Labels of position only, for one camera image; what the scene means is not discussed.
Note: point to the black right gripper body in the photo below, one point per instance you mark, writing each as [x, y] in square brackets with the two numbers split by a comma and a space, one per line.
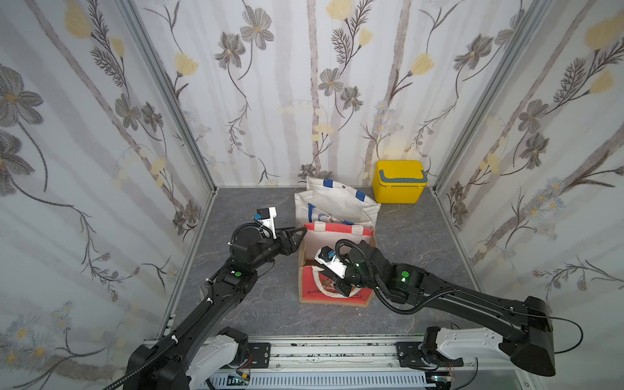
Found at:
[342, 281]

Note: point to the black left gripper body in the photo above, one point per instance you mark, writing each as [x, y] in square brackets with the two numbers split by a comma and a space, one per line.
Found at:
[278, 245]

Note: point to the red Christmas jute bag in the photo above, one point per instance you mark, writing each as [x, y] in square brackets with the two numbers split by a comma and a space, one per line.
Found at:
[315, 288]

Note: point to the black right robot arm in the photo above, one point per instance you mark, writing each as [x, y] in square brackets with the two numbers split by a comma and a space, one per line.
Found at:
[525, 327]

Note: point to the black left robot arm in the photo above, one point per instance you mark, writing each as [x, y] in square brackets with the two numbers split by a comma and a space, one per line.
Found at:
[183, 359]

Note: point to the white Doraemon canvas bag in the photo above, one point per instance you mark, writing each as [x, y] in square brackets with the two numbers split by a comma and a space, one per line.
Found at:
[332, 202]

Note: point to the yellow lunch box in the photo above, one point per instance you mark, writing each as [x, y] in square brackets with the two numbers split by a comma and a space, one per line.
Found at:
[399, 181]

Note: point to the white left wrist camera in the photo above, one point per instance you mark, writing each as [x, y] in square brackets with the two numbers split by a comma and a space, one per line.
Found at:
[266, 217]

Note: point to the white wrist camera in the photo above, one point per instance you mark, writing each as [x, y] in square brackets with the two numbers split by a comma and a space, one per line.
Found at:
[266, 217]
[330, 262]

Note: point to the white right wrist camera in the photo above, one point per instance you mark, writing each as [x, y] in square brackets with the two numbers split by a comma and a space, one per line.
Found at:
[330, 262]

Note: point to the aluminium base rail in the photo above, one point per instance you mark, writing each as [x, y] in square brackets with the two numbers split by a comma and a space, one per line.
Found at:
[480, 369]

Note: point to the white slotted cable duct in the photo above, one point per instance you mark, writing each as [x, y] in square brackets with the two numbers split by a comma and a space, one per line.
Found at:
[324, 380]

